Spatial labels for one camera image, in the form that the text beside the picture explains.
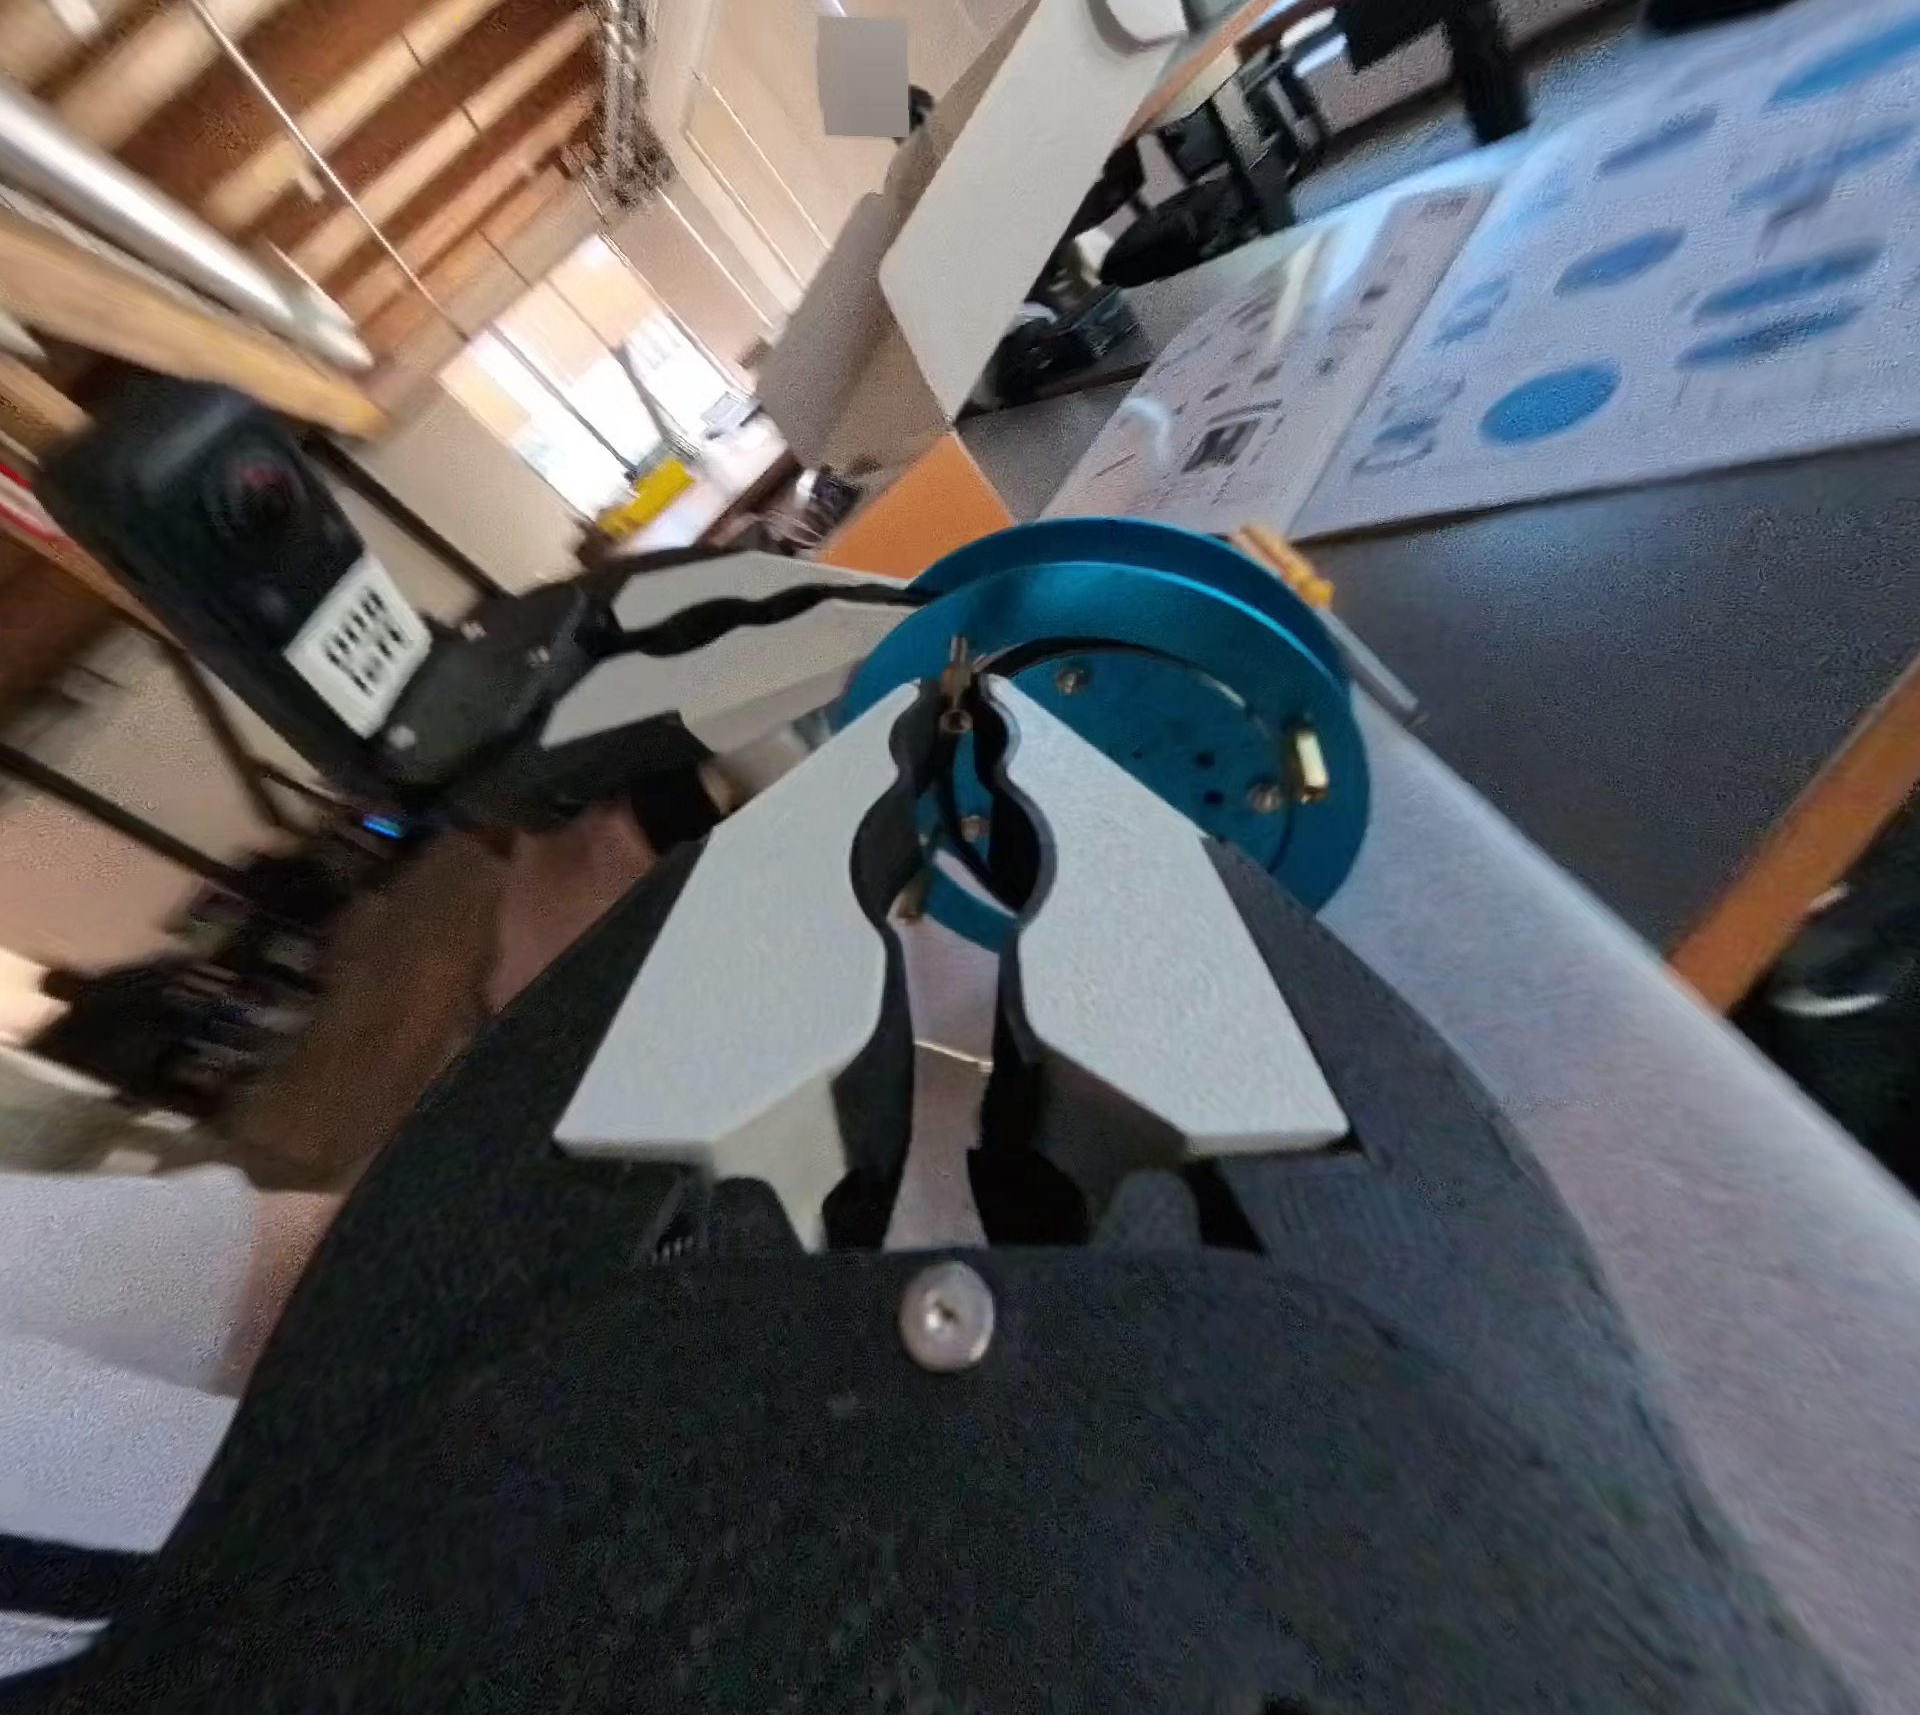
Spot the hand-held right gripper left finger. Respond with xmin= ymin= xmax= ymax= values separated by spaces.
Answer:
xmin=552 ymin=682 xmax=938 ymax=1252

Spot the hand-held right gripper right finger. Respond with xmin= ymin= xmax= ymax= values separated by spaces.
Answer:
xmin=971 ymin=676 xmax=1352 ymax=1244

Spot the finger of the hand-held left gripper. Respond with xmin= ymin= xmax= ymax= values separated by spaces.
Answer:
xmin=581 ymin=546 xmax=963 ymax=674
xmin=535 ymin=592 xmax=918 ymax=764

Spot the blue disc with bearing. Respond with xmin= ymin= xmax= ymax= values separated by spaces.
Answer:
xmin=917 ymin=652 xmax=1308 ymax=914

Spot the blue round metal base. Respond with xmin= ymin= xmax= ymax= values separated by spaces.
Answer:
xmin=833 ymin=516 xmax=1380 ymax=956

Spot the orange cardboard box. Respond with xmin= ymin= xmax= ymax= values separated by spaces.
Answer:
xmin=744 ymin=0 xmax=1195 ymax=584

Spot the dark grey desk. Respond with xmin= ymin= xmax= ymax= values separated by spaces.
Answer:
xmin=900 ymin=246 xmax=1920 ymax=1012

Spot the white foam sheet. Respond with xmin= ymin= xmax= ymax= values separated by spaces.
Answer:
xmin=1314 ymin=682 xmax=1920 ymax=1715

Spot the printed instruction booklet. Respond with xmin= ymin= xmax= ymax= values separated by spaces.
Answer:
xmin=1037 ymin=0 xmax=1920 ymax=548

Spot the orange handled screwdriver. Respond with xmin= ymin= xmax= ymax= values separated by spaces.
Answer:
xmin=1230 ymin=522 xmax=1418 ymax=716

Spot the black strap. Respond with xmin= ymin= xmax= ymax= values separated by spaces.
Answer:
xmin=0 ymin=1529 xmax=153 ymax=1615

